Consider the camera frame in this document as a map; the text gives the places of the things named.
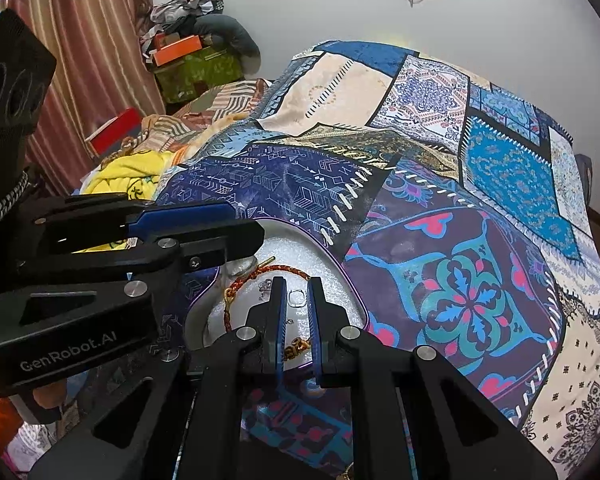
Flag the red striped curtain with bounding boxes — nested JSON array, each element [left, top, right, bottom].
[[4, 0, 170, 197]]

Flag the orange box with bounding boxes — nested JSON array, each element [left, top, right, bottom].
[[152, 34, 204, 67]]

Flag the green patterned box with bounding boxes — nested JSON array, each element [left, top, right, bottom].
[[152, 46, 246, 106]]

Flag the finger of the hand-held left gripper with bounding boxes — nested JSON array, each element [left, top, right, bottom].
[[32, 193, 237, 242], [16, 220, 267, 287]]

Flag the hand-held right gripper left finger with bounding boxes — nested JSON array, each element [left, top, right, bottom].
[[29, 276, 288, 480]]

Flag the pink cloth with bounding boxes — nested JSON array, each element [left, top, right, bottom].
[[4, 419, 57, 477]]

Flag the pile of clothes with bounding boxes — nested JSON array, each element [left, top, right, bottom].
[[139, 0, 226, 41]]

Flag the red braided bracelet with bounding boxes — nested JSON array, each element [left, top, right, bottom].
[[222, 259, 314, 335]]

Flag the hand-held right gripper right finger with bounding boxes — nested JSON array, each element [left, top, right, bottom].
[[307, 277, 563, 480]]

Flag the orange striped blanket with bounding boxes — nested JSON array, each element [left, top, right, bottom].
[[127, 79, 272, 162]]

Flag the red box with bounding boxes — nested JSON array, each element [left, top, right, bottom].
[[84, 108, 144, 159]]

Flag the silver glitter tray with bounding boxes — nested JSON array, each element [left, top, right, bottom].
[[182, 217, 372, 377]]

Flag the blue patchwork blanket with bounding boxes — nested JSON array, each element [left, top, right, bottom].
[[152, 39, 600, 480]]

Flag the yellow cloth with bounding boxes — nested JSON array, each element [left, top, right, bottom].
[[81, 151, 175, 254]]

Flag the black and white braided strap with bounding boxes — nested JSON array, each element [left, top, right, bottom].
[[0, 169, 32, 247]]

